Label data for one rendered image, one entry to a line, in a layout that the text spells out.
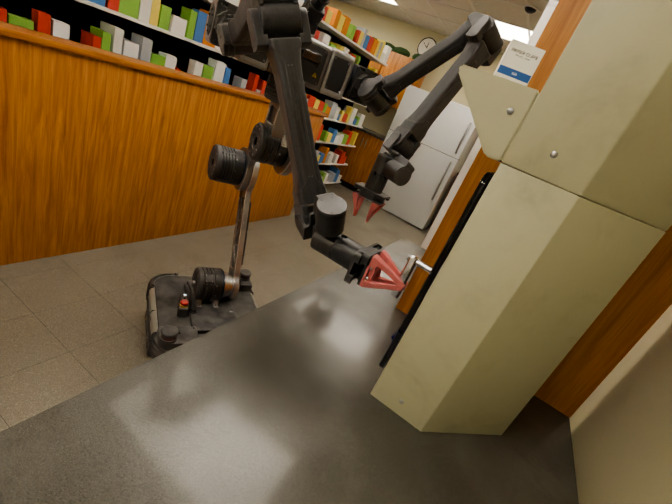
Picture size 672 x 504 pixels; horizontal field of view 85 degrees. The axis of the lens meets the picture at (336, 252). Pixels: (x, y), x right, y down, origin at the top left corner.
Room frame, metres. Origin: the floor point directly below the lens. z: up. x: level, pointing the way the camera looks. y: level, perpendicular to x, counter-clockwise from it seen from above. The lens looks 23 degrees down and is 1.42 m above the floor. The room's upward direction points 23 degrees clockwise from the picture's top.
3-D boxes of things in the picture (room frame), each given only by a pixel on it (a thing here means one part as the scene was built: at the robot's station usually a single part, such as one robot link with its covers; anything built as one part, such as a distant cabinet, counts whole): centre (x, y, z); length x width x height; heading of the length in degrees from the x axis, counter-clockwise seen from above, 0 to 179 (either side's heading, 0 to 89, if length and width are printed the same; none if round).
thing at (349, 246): (0.67, -0.03, 1.14); 0.10 x 0.07 x 0.07; 158
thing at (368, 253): (0.64, -0.10, 1.14); 0.09 x 0.07 x 0.07; 68
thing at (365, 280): (0.65, -0.10, 1.15); 0.09 x 0.07 x 0.07; 68
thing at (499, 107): (0.73, -0.17, 1.46); 0.32 x 0.11 x 0.10; 158
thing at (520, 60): (0.67, -0.14, 1.54); 0.05 x 0.05 x 0.06; 82
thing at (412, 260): (0.63, -0.15, 1.17); 0.05 x 0.03 x 0.10; 68
